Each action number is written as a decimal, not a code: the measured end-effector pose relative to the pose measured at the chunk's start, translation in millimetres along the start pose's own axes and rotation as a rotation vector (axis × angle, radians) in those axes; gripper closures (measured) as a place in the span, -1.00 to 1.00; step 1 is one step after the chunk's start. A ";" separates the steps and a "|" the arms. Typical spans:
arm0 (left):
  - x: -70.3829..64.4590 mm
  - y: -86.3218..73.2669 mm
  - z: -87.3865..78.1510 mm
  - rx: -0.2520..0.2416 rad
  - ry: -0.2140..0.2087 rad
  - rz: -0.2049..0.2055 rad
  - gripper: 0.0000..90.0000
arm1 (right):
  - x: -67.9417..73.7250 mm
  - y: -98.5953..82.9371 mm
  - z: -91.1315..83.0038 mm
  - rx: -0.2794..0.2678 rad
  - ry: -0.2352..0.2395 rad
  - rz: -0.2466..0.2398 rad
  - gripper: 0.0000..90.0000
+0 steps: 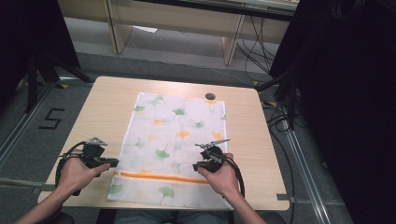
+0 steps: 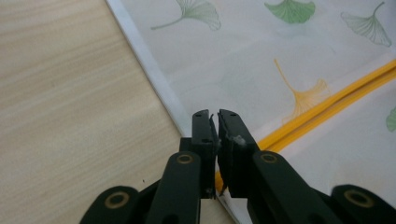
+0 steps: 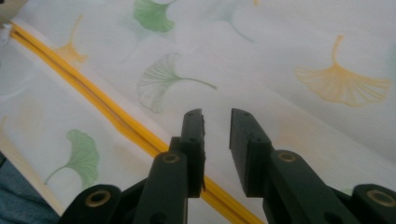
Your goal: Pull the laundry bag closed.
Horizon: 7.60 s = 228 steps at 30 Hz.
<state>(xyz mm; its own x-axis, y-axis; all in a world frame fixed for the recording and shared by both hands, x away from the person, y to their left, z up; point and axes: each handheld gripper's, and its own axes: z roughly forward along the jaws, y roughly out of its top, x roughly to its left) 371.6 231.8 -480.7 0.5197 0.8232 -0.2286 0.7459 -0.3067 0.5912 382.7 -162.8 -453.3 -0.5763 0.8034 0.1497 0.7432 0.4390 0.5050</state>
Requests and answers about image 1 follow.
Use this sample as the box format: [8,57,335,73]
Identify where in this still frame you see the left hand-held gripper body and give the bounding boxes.
[81,136,110,170]

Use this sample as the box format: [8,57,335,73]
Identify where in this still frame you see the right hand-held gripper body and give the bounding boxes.
[194,138,232,174]

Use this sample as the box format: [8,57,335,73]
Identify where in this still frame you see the white leaf print cloth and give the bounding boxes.
[106,91,234,210]

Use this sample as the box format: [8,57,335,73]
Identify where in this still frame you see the person's right hand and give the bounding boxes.
[197,151,241,200]

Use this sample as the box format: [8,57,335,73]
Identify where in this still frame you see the person's left hand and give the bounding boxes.
[56,156,112,196]

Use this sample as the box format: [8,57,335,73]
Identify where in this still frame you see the light wooden table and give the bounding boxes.
[36,76,290,212]

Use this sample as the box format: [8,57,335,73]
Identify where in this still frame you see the person's blue jeans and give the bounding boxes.
[113,208,235,224]

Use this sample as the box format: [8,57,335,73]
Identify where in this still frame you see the grey tape strip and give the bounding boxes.
[30,182,58,196]
[276,192,297,203]

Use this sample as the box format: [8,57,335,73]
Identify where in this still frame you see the black metal stand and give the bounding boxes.
[25,50,95,114]
[254,69,302,132]

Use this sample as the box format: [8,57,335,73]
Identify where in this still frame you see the black curtain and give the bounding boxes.
[0,0,81,108]
[268,0,396,224]

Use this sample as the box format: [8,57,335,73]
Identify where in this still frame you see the white paper sheet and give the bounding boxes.
[133,24,159,35]

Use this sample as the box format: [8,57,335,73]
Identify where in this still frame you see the light wooden desk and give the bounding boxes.
[57,0,301,66]

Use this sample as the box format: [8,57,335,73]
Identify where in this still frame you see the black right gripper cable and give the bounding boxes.
[218,153,247,199]

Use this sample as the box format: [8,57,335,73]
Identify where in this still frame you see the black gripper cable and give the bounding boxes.
[54,141,88,197]
[218,153,247,199]

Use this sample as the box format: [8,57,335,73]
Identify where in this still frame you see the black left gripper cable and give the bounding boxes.
[54,141,88,197]

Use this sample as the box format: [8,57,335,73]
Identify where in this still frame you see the metal floor rail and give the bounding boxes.
[0,79,59,171]
[279,118,332,224]

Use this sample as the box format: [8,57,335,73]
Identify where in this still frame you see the black floor cables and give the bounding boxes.
[262,101,297,224]

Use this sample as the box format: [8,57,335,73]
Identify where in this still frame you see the black cable bundle under desk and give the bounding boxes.
[235,15,278,77]

